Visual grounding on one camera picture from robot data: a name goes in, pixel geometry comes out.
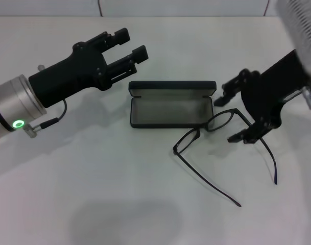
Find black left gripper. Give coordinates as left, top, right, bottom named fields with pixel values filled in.
left=29, top=27, right=149, bottom=109

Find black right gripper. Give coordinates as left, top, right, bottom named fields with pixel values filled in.
left=213, top=50, right=308, bottom=144

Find black glasses case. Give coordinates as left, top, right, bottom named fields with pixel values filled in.
left=128, top=80, right=217, bottom=129

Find black glasses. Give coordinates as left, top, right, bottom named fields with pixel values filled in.
left=172, top=108, right=279, bottom=208

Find clear right gripper connector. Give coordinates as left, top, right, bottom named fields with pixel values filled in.
left=282, top=85, right=311, bottom=111

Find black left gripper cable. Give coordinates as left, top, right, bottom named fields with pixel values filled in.
left=22, top=99, right=68, bottom=139

